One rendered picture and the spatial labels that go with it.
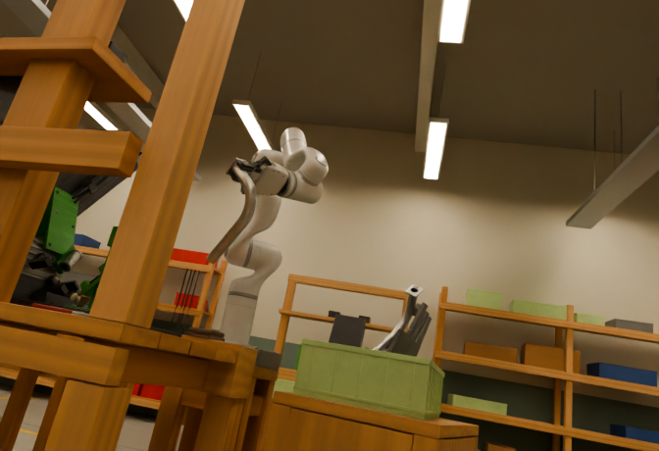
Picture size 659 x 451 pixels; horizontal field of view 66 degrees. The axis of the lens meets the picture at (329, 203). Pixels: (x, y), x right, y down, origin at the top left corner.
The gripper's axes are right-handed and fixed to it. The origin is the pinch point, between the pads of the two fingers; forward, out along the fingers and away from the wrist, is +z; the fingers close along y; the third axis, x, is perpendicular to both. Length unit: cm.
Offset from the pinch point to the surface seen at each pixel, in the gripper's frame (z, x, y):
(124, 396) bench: 33, 42, -33
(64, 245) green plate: 16, -31, -59
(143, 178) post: 31.2, 8.7, -3.3
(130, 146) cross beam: 34.0, 2.7, 0.5
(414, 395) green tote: -47, 63, -24
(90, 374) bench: 39, 38, -31
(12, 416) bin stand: 9, -18, -129
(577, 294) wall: -638, -19, -57
